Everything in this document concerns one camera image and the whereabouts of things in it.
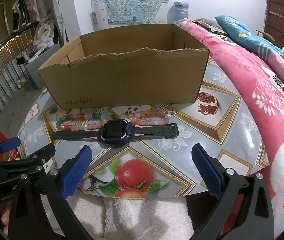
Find grey storage box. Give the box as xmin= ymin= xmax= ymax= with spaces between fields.
xmin=25 ymin=44 xmax=60 ymax=89

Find brown cardboard box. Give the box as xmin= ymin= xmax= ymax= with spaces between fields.
xmin=38 ymin=24 xmax=209 ymax=109

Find red gift bag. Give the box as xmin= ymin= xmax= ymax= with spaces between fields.
xmin=0 ymin=132 xmax=21 ymax=161

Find hanging clothes on rack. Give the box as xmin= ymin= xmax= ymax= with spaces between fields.
xmin=12 ymin=0 xmax=41 ymax=32

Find brown wooden door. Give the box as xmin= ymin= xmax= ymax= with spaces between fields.
xmin=264 ymin=0 xmax=284 ymax=49

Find pink floral blanket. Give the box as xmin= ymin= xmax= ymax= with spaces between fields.
xmin=177 ymin=19 xmax=284 ymax=238

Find blue water dispenser bottle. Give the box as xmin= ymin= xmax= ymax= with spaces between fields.
xmin=173 ymin=1 xmax=189 ymax=23

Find multicolour bead bracelet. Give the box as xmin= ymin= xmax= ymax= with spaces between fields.
xmin=55 ymin=112 xmax=108 ymax=132

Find purple kids smart watch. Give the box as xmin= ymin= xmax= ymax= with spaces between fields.
xmin=53 ymin=119 xmax=179 ymax=145

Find pink orange bead bracelet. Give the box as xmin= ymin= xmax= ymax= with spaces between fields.
xmin=121 ymin=109 xmax=172 ymax=126

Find white fluffy towel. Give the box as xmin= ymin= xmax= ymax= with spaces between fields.
xmin=67 ymin=192 xmax=194 ymax=239

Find teal patterned pillow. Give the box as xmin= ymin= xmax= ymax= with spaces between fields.
xmin=215 ymin=15 xmax=281 ymax=56

